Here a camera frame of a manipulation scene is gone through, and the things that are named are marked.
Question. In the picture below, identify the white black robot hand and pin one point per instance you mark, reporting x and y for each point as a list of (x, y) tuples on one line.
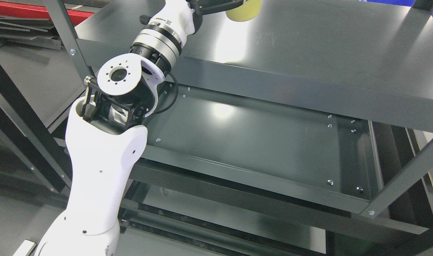
[(185, 16)]

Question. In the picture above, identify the yellow plastic cup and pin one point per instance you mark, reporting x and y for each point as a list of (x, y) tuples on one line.
[(247, 11)]

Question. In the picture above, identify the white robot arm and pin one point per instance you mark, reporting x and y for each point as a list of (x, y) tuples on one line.
[(105, 136)]

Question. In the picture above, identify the dark grey metal shelf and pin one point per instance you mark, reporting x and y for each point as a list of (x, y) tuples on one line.
[(315, 112)]

